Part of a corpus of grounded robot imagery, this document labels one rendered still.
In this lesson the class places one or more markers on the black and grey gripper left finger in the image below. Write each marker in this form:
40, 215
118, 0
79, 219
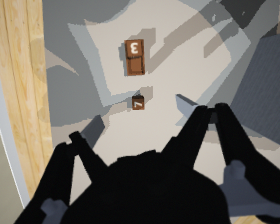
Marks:
52, 196

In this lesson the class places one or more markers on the brown wooden tray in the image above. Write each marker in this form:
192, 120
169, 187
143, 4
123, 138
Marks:
135, 66

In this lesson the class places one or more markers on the brown cube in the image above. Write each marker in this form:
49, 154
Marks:
134, 48
137, 102

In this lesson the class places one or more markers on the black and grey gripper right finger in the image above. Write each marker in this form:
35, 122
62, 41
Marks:
251, 184

